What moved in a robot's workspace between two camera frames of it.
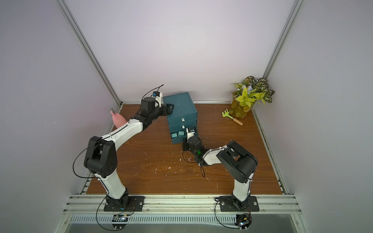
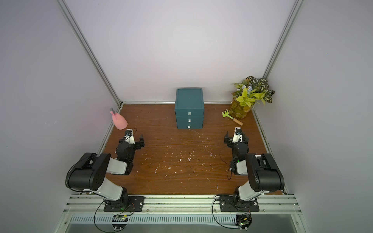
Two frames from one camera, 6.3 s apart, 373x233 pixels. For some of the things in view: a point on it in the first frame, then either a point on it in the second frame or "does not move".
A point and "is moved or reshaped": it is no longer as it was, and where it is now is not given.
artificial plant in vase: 246,94 does not move
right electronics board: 243,221 does not move
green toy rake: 227,113 does not move
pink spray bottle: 118,120 does not move
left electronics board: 119,222 does not move
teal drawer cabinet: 184,115 is moved or reshaped
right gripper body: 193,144 → 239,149
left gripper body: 158,112 → 132,149
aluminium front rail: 180,204 does not move
